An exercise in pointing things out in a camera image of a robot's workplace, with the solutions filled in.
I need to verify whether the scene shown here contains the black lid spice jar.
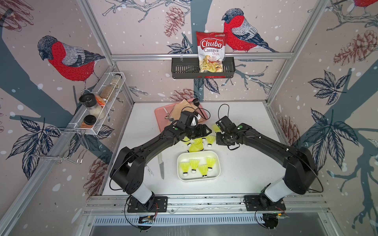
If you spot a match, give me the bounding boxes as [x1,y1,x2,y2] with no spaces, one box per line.
[79,93,106,120]

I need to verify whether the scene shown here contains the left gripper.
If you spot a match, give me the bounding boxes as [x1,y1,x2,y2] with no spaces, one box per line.
[184,124,213,139]

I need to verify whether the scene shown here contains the wire hook rack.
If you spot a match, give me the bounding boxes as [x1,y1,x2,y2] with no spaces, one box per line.
[31,127,89,165]

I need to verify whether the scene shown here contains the yellow shuttlecock four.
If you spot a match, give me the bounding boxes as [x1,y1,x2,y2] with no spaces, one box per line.
[190,159,200,174]

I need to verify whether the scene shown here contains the white handled spoon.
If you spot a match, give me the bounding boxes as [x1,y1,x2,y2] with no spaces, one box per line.
[163,107,174,123]

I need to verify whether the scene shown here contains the yellow shuttlecock two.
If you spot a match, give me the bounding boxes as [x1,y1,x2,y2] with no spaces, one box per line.
[206,157,217,172]

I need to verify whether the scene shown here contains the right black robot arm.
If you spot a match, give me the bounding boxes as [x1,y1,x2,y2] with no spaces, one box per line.
[216,116,318,207]

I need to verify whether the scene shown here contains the pink plastic tray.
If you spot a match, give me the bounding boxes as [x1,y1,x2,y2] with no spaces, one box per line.
[155,98,209,132]

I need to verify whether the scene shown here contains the small orange spice jar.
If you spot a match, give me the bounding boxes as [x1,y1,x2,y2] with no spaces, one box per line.
[80,115,97,129]

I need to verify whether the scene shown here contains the yellow shuttlecock six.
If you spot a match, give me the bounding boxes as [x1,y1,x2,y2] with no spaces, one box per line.
[206,135,216,148]

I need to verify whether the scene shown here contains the tall spice bottle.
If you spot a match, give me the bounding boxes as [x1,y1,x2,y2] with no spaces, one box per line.
[100,74,123,102]

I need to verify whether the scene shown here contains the kitchen knife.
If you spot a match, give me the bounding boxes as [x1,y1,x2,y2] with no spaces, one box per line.
[157,153,165,180]

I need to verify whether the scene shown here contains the clear wall shelf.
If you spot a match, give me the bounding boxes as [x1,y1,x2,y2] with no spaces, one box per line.
[67,72,125,135]

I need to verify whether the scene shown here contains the black ladle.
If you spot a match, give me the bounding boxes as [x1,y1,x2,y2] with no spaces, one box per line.
[192,98,206,120]

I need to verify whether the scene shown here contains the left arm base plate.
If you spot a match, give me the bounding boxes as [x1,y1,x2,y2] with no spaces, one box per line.
[126,195,168,213]

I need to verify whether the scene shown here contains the chuba cassava chips bag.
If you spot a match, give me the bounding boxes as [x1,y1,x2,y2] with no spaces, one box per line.
[196,32,226,73]

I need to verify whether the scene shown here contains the yellow cloth napkin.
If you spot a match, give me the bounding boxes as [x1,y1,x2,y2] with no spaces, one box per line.
[169,99,199,121]

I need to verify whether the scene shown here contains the black wall basket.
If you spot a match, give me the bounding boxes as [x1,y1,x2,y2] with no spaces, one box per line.
[171,57,236,79]

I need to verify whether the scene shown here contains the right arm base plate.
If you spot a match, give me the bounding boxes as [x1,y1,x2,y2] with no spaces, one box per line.
[243,194,286,211]

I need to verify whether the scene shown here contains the white storage box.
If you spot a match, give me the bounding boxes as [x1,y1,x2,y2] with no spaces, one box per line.
[177,150,221,182]

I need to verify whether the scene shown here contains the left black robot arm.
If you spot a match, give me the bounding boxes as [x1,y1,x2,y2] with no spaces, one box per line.
[109,111,212,209]

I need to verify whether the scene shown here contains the yellow shuttlecock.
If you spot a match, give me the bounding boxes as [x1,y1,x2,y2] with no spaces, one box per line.
[180,162,191,177]

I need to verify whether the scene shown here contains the yellow shuttlecock five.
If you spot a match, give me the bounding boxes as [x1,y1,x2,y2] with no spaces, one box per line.
[188,138,204,152]

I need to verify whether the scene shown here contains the yellow shuttlecock three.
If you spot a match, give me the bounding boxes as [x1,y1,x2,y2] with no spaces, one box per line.
[198,164,208,178]

